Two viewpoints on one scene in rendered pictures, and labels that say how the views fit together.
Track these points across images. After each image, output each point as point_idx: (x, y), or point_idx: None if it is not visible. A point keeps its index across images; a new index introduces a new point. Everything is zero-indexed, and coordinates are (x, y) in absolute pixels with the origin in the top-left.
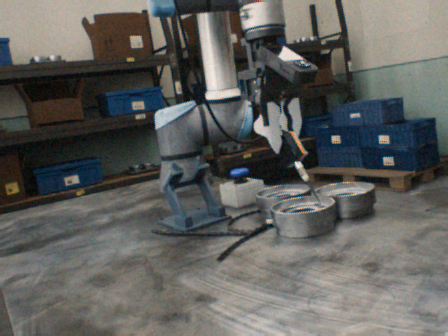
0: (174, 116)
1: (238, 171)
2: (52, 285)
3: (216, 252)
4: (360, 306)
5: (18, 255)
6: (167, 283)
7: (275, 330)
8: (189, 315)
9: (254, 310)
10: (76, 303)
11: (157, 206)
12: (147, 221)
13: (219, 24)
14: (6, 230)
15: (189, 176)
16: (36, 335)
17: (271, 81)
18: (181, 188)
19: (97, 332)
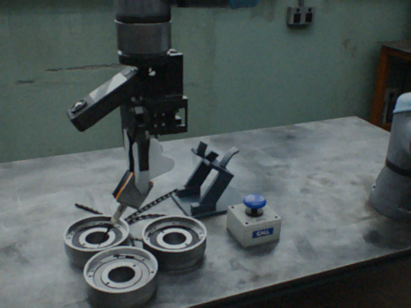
0: (397, 108)
1: (244, 197)
2: (119, 156)
3: (97, 206)
4: None
5: (205, 141)
6: (64, 188)
7: None
8: (9, 192)
9: None
10: (77, 165)
11: (302, 185)
12: (239, 181)
13: None
14: (293, 129)
15: (378, 190)
16: (52, 159)
17: (122, 110)
18: (370, 196)
19: (30, 172)
